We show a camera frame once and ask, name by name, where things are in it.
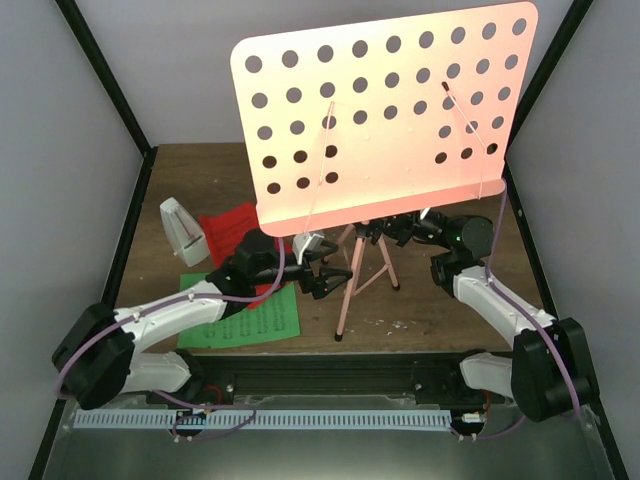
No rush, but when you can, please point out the green sheet music page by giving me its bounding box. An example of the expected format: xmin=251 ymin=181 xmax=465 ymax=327
xmin=177 ymin=284 xmax=301 ymax=349

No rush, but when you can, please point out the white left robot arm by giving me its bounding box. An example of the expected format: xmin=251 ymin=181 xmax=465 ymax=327
xmin=52 ymin=229 xmax=353 ymax=410

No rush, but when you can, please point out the light blue slotted cable duct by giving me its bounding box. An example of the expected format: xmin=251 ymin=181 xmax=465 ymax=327
xmin=73 ymin=409 xmax=452 ymax=432

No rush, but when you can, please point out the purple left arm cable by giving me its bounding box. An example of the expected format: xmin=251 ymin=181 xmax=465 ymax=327
xmin=53 ymin=239 xmax=287 ymax=444

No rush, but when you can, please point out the red sheet music page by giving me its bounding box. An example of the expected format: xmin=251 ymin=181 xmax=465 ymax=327
xmin=199 ymin=202 xmax=274 ymax=318

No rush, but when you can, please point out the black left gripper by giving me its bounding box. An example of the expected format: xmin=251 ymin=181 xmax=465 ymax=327
xmin=253 ymin=241 xmax=353 ymax=299

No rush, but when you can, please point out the white metronome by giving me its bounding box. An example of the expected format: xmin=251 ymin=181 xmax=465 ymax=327
xmin=159 ymin=197 xmax=209 ymax=267

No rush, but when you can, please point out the black left frame rail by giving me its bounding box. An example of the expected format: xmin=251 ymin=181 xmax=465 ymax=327
xmin=101 ymin=146 xmax=159 ymax=307

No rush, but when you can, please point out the black back right frame post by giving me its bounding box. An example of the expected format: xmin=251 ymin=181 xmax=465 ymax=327
xmin=504 ymin=0 xmax=596 ymax=151

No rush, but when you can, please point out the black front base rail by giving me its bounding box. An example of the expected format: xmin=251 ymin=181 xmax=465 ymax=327
xmin=144 ymin=353 xmax=516 ymax=407

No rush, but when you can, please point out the black right frame rail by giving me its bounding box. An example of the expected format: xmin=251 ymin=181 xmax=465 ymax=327
xmin=501 ymin=159 xmax=561 ymax=326

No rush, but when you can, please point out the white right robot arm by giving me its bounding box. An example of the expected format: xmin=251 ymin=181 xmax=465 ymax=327
xmin=356 ymin=210 xmax=599 ymax=422

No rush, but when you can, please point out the black frame post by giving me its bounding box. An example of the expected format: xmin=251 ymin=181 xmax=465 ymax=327
xmin=54 ymin=0 xmax=153 ymax=157
xmin=504 ymin=0 xmax=596 ymax=151

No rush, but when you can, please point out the pink folding music stand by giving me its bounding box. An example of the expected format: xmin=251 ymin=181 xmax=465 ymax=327
xmin=229 ymin=0 xmax=541 ymax=343

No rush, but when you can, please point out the black back left frame post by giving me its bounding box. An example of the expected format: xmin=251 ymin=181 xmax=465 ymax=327
xmin=54 ymin=0 xmax=153 ymax=157

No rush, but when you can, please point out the black frame rail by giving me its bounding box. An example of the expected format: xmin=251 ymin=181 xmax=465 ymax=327
xmin=501 ymin=159 xmax=561 ymax=326
xmin=101 ymin=146 xmax=159 ymax=307

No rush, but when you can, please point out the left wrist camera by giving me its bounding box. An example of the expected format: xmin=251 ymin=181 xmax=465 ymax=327
xmin=292 ymin=230 xmax=325 ymax=265

